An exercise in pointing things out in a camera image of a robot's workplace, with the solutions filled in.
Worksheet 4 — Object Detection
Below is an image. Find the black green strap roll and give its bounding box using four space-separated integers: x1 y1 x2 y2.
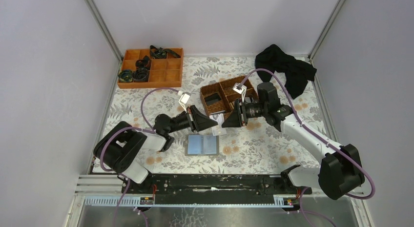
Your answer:
118 69 135 83

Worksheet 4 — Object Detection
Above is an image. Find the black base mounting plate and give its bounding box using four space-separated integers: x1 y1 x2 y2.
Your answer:
122 174 312 205

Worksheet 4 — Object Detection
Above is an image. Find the black strap roll middle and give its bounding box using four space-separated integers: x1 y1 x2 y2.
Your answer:
135 55 152 70

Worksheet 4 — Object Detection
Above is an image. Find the aluminium frame rail front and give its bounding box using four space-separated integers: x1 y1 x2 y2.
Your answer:
75 174 364 207

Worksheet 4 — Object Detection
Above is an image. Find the black credit card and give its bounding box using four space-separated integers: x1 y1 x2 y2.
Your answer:
204 92 222 106

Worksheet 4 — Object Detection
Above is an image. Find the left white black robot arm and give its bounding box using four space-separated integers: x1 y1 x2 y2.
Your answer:
93 105 218 184

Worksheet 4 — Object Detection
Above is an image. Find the orange compartment tray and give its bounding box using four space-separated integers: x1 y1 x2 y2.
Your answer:
117 46 184 89

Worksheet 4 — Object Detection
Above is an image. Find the black crumpled cloth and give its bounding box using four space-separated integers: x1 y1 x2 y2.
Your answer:
255 44 317 99

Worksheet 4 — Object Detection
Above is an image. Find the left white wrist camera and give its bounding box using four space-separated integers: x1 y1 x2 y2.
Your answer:
177 90 191 112

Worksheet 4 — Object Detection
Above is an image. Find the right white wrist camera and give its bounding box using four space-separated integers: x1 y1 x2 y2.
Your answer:
232 83 247 103

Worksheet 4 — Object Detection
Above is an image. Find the black strap roll top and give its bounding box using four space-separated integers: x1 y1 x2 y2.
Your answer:
149 45 181 60

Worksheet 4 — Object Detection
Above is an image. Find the grey leather card holder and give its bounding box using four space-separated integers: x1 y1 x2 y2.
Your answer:
184 135 219 156

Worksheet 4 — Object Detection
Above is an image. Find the floral patterned table mat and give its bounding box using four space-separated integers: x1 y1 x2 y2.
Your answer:
104 57 318 174

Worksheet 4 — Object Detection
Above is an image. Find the brown wicker divided basket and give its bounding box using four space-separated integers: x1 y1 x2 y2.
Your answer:
200 76 245 119

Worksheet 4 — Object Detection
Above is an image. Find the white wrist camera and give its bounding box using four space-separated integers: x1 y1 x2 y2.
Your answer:
232 83 247 103
177 90 191 112

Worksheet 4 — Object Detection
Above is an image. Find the black strap roll lower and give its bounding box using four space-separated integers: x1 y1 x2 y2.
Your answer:
133 68 150 83

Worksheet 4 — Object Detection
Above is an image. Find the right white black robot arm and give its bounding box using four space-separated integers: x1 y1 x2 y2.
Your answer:
222 83 365 200

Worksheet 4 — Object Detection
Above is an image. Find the white printed credit card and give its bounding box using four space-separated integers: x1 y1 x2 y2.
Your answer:
209 113 227 136

